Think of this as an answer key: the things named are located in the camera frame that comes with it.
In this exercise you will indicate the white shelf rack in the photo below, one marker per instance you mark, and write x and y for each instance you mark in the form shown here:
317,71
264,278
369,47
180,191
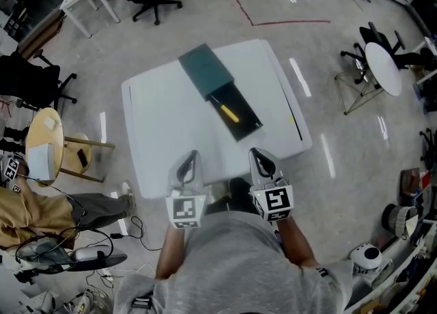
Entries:
392,282

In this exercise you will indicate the person's left forearm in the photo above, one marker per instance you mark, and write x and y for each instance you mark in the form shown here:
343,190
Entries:
169,254

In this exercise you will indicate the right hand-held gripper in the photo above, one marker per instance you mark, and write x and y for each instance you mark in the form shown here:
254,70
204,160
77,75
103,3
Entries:
276,200

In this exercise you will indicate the round wooden side table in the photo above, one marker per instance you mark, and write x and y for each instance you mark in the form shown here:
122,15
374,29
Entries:
41,135

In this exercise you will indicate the small white paper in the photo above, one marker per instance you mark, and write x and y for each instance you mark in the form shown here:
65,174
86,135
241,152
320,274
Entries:
50,123

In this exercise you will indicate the person's grey shirt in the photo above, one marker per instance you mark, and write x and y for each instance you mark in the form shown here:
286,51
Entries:
232,265

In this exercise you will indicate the person's right forearm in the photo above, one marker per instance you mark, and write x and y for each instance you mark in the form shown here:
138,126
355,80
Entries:
297,241

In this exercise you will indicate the white round-eyed device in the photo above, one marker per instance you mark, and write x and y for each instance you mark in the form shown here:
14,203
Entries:
365,259

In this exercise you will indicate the white cardboard box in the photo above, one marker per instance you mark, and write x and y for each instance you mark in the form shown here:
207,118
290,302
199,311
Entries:
40,162

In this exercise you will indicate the white and black swivel chair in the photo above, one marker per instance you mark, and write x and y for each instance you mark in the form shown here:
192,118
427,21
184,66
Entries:
85,256

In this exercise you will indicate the round white table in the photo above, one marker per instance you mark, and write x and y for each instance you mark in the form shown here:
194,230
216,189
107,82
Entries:
384,67

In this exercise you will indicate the black chair base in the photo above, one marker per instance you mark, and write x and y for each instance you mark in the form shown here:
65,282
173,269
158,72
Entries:
429,149

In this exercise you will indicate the grey ribbed round object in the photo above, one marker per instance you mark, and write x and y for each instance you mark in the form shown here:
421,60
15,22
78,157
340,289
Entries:
399,220

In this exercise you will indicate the person's black trousers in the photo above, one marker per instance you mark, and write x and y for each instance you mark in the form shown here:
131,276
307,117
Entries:
239,193

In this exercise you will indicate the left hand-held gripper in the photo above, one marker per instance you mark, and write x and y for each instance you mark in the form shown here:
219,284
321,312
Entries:
184,208

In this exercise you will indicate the dark green drawer box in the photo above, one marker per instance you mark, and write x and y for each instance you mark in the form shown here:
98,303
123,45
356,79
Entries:
205,67

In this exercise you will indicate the black phone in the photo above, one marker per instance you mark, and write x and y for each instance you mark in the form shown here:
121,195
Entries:
82,158

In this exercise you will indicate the person's shoe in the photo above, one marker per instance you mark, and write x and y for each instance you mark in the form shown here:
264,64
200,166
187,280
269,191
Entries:
218,193

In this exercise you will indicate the small lit screen device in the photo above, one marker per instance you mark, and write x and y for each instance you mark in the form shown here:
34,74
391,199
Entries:
279,239

